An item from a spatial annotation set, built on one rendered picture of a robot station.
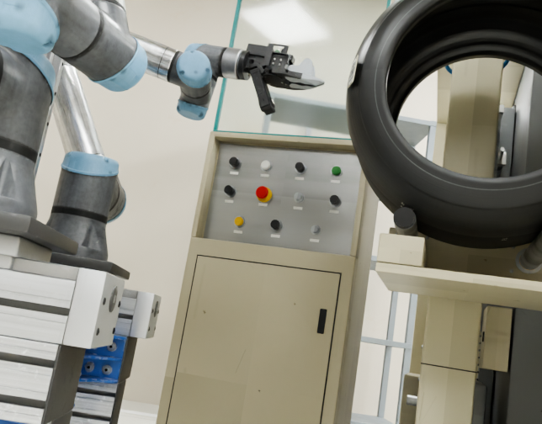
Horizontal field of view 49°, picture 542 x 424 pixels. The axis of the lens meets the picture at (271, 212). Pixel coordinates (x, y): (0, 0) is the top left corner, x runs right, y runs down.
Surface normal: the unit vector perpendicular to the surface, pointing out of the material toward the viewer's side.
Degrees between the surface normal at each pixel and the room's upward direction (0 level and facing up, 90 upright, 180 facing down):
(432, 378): 90
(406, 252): 90
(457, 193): 101
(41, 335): 90
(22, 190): 73
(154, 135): 90
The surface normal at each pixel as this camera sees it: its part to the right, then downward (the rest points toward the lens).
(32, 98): 0.92, 0.07
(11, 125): 0.69, -0.03
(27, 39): -0.15, 0.97
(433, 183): -0.35, -0.07
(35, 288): 0.08, -0.18
